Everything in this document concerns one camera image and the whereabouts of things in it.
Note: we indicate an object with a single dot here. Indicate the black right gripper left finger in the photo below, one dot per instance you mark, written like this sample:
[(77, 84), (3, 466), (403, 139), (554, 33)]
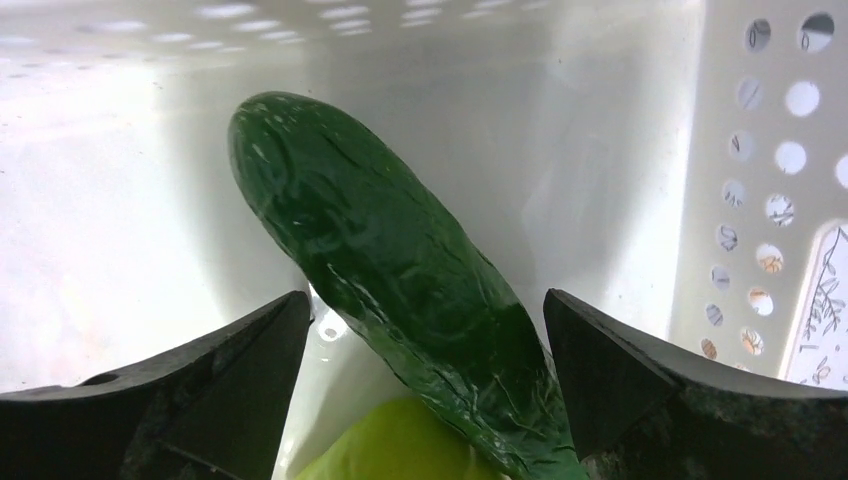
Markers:
[(213, 408)]

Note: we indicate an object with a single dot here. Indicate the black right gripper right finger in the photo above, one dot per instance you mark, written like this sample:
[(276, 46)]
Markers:
[(643, 408)]

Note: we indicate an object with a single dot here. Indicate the white perforated plastic basket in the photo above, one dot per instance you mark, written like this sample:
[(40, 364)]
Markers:
[(679, 165)]

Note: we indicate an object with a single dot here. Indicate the green toy apple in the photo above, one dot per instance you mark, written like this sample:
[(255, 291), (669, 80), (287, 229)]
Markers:
[(400, 439)]

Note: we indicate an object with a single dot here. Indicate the dark green toy cucumber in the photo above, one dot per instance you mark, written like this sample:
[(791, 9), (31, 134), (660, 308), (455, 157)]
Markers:
[(384, 253)]

